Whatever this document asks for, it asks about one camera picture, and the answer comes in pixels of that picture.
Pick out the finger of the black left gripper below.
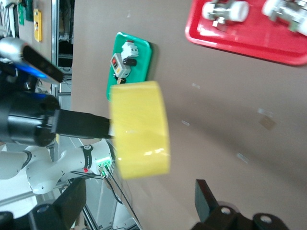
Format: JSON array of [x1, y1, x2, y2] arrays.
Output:
[[53, 108, 116, 140]]

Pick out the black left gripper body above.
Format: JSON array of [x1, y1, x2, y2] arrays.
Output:
[[0, 94, 60, 147]]

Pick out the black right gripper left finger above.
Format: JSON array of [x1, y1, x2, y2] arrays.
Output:
[[0, 178, 87, 230]]

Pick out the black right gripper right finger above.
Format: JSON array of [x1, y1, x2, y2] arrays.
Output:
[[190, 179, 290, 230]]

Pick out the yellow clear tape roll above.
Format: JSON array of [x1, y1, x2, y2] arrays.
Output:
[[108, 80, 172, 180]]

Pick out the green plastic tray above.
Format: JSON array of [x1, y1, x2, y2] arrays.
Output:
[[106, 31, 154, 103]]

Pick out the small brown tape square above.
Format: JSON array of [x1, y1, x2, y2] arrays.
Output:
[[259, 117, 277, 130]]

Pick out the red plastic tray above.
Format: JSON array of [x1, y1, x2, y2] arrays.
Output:
[[184, 0, 307, 67]]

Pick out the white circuit breaker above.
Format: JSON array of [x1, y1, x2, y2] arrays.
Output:
[[121, 40, 140, 59]]

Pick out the yellow panel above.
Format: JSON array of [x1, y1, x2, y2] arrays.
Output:
[[33, 9, 43, 43]]

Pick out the green panel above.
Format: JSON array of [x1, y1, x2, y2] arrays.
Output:
[[17, 0, 35, 26]]

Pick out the metal valve with white caps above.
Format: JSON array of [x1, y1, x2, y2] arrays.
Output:
[[262, 0, 307, 37], [201, 0, 250, 27]]

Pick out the black base cable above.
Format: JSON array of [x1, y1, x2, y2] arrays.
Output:
[[99, 166, 143, 230]]

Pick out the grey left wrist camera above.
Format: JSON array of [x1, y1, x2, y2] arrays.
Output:
[[0, 36, 65, 84]]

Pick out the grey on-off switch box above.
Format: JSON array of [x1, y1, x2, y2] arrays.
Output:
[[110, 53, 131, 79]]

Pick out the aluminium frame post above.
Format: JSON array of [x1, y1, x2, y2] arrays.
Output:
[[51, 0, 59, 68]]

